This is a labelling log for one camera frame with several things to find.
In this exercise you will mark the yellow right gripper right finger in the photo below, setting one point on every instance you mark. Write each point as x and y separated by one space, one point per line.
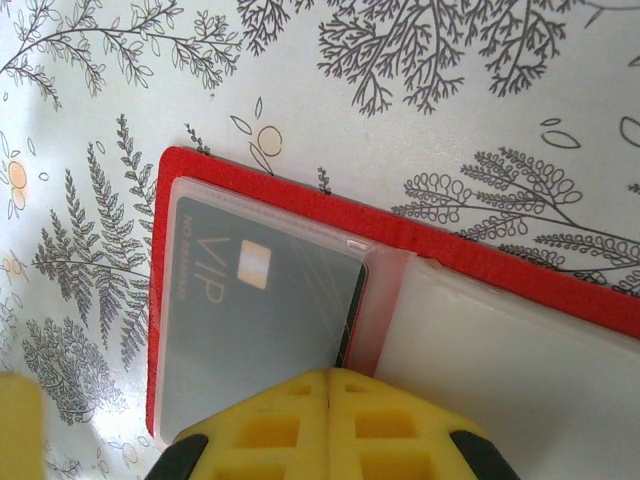
390 440

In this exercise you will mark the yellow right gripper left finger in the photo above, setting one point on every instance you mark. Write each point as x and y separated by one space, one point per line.
260 440

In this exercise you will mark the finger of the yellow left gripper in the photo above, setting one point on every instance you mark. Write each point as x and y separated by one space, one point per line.
20 430

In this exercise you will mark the black VIP card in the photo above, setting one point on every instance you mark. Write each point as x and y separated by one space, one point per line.
260 325

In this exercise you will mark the red card holder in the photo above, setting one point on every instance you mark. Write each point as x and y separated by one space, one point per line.
500 350

